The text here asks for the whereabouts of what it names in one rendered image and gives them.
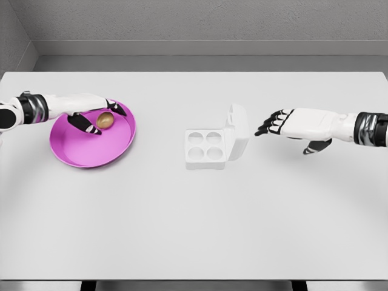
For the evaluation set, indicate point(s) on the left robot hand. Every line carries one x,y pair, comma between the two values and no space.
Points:
86,102

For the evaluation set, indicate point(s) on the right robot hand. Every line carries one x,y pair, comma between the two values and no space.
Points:
306,122

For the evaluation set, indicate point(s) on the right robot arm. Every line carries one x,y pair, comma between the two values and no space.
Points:
363,128

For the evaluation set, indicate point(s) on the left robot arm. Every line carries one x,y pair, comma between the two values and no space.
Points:
27,108

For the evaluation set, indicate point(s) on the brown egg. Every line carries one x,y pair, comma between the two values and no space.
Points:
105,120

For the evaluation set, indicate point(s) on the white egg box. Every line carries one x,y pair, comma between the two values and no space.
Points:
212,145

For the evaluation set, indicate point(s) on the pink round plate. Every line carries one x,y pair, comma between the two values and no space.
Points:
91,145

